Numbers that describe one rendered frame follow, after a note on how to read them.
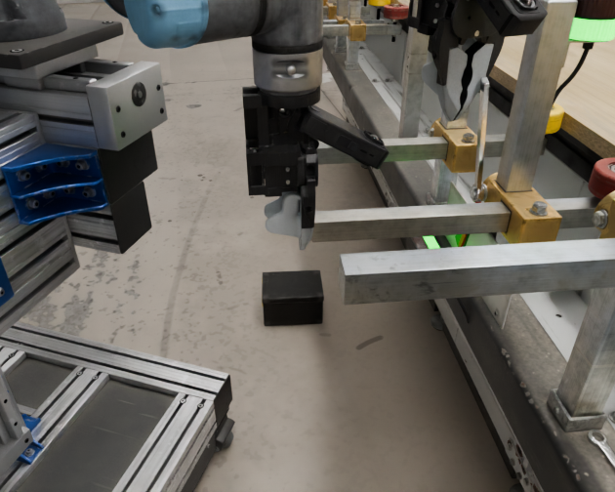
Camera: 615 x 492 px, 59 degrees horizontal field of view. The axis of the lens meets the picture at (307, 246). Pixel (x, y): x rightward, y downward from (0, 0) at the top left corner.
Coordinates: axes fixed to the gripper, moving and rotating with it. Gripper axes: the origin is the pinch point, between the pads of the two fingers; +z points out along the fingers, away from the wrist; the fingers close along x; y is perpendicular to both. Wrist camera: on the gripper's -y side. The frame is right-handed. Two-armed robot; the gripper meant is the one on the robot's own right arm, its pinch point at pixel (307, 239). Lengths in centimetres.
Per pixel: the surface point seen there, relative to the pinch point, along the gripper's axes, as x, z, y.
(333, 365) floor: -58, 83, -14
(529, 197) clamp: -0.2, -4.4, -29.4
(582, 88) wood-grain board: -36, -7, -56
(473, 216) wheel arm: 1.6, -3.1, -21.4
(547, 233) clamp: 5.1, -2.1, -29.7
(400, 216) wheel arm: 1.1, -3.4, -11.9
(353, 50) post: -127, 6, -29
